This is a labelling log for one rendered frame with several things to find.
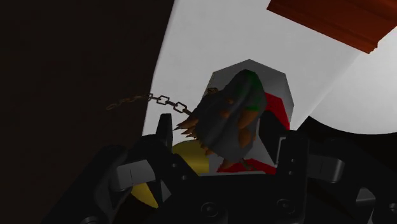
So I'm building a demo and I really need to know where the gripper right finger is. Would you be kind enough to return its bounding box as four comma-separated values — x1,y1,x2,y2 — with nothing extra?
277,130,397,224

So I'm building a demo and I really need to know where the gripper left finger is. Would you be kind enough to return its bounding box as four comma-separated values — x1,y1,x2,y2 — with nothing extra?
43,113,200,224

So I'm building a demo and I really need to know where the white and red box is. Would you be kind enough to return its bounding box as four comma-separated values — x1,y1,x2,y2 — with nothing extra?
205,59,295,176

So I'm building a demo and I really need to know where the yellow round object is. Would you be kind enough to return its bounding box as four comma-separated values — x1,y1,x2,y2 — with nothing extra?
130,139,211,209

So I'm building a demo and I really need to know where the red-brown wooden furniture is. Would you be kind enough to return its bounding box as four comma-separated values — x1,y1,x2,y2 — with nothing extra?
266,0,397,55

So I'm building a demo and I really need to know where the dark grey spiky chained figure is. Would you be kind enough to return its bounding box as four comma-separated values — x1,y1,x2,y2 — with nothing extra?
105,69,268,170

